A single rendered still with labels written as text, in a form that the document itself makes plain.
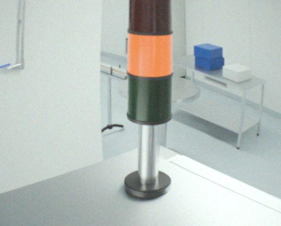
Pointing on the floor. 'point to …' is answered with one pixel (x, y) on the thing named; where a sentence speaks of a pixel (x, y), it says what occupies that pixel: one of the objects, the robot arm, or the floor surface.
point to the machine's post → (167, 153)
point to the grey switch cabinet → (178, 35)
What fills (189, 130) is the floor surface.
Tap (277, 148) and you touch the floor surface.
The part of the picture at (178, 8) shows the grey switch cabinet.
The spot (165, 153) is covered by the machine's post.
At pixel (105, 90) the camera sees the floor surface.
